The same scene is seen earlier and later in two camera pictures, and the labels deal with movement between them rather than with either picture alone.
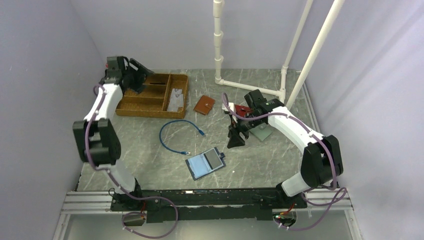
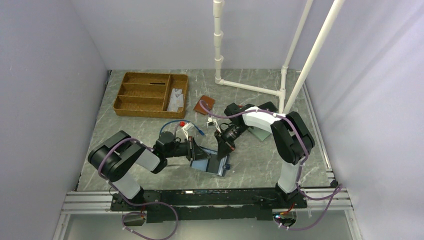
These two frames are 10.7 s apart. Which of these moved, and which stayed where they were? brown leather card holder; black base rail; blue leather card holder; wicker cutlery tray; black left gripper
Moved: black left gripper; blue leather card holder
Stayed: black base rail; wicker cutlery tray; brown leather card holder
